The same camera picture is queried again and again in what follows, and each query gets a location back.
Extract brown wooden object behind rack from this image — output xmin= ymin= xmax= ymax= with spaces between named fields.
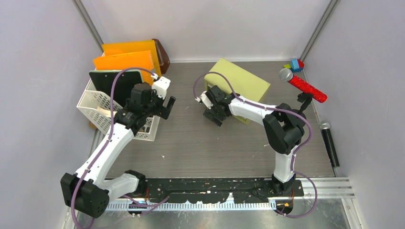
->
xmin=152 ymin=39 xmax=171 ymax=74

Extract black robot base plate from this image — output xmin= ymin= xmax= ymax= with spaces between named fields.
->
xmin=129 ymin=178 xmax=304 ymax=204

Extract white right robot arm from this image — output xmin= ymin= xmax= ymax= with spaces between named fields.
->
xmin=195 ymin=86 xmax=306 ymax=196

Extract thin orange folder in rack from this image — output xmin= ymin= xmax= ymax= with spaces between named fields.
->
xmin=101 ymin=39 xmax=163 ymax=76

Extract black clipboard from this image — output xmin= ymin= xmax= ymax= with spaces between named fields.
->
xmin=89 ymin=70 xmax=143 ymax=107

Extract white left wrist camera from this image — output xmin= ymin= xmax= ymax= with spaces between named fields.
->
xmin=151 ymin=73 xmax=171 ymax=100

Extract black handheld microphone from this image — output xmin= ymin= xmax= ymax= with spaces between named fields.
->
xmin=320 ymin=122 xmax=340 ymax=167

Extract white plastic file rack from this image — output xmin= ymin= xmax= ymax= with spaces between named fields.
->
xmin=76 ymin=80 xmax=160 ymax=141

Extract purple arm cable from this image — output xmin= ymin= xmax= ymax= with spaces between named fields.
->
xmin=70 ymin=67 xmax=170 ymax=229
xmin=193 ymin=71 xmax=318 ymax=219

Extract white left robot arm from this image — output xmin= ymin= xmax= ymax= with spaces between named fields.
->
xmin=60 ymin=78 xmax=176 ymax=218

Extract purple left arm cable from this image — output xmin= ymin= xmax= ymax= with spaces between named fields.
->
xmin=70 ymin=67 xmax=170 ymax=229

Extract green metal drawer cabinet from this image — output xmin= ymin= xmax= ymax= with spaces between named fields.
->
xmin=203 ymin=58 xmax=271 ymax=126

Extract Nineteen Eighty-Four dark book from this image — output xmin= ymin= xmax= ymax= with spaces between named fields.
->
xmin=96 ymin=106 xmax=117 ymax=118

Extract thick orange binder folder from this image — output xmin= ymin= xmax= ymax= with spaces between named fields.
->
xmin=93 ymin=51 xmax=161 ymax=76

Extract red glitter microphone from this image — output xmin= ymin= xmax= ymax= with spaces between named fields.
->
xmin=279 ymin=68 xmax=328 ymax=103

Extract black microphone stand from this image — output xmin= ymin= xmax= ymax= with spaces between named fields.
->
xmin=297 ymin=92 xmax=313 ymax=115

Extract colourful toy blocks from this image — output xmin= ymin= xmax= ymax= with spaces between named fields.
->
xmin=283 ymin=59 xmax=305 ymax=73

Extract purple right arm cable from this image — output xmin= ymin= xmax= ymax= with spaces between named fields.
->
xmin=193 ymin=71 xmax=318 ymax=219

